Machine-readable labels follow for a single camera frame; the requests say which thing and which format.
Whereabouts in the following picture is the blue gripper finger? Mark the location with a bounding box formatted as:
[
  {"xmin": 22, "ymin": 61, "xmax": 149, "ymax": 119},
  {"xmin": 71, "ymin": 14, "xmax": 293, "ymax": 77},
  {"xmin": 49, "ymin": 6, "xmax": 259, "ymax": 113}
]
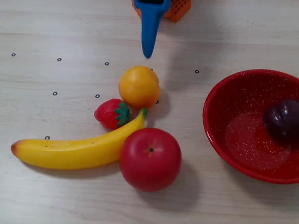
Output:
[{"xmin": 128, "ymin": 0, "xmax": 172, "ymax": 60}]

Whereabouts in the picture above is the dark purple plum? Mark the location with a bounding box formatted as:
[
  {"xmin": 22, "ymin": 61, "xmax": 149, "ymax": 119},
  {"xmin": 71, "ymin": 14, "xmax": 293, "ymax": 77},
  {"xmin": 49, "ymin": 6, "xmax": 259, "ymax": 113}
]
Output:
[{"xmin": 261, "ymin": 98, "xmax": 299, "ymax": 143}]

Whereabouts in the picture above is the red speckled bowl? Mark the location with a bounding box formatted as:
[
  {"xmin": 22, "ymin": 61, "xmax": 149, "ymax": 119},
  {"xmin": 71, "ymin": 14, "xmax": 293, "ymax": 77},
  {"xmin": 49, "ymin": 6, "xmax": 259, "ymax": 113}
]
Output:
[{"xmin": 200, "ymin": 66, "xmax": 299, "ymax": 185}]

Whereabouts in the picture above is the orange fruit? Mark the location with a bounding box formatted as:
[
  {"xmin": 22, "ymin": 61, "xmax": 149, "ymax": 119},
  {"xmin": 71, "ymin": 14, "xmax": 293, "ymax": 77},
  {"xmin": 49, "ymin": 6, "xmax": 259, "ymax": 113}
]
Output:
[{"xmin": 118, "ymin": 64, "xmax": 162, "ymax": 111}]

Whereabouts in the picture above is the red strawberry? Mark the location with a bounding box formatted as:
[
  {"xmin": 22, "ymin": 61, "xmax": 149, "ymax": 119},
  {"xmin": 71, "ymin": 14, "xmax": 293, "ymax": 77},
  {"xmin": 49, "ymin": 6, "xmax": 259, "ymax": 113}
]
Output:
[{"xmin": 93, "ymin": 97, "xmax": 132, "ymax": 131}]

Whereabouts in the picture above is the red apple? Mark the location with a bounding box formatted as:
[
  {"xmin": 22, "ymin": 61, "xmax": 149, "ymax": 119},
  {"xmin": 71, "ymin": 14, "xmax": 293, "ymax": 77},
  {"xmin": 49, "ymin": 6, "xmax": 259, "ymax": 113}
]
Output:
[{"xmin": 118, "ymin": 126, "xmax": 183, "ymax": 194}]

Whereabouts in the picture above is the yellow banana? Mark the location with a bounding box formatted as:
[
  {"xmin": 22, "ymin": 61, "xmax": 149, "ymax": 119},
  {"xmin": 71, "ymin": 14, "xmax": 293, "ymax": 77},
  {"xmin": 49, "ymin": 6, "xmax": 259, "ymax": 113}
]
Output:
[{"xmin": 9, "ymin": 102, "xmax": 149, "ymax": 174}]

